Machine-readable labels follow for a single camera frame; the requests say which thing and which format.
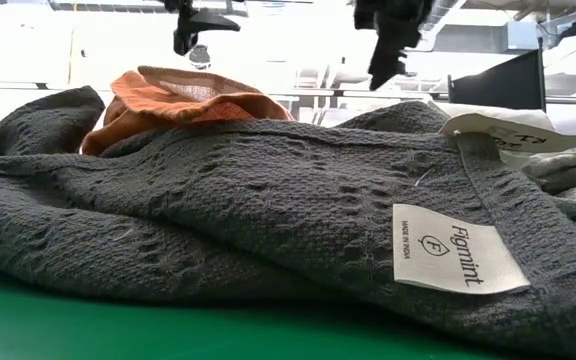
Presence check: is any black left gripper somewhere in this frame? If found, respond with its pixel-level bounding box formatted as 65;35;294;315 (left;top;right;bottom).
161;0;242;57

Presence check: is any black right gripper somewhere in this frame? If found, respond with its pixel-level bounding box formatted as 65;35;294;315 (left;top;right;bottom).
352;0;437;92

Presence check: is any long orange towel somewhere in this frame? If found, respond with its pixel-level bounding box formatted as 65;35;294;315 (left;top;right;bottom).
80;64;295;157

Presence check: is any plain white towel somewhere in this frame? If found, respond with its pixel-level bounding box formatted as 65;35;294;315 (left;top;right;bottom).
430;99;557;134

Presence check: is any dark grey towel with label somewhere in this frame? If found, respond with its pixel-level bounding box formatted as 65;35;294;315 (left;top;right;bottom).
0;84;576;360

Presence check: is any light grey waffle towel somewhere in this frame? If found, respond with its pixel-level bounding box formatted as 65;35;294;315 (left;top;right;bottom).
500;149;576;261

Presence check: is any black panel on stand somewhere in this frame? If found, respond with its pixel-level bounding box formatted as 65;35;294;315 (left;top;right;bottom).
446;37;548;112

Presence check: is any green table mat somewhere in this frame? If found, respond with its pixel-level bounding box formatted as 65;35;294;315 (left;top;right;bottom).
0;252;534;360

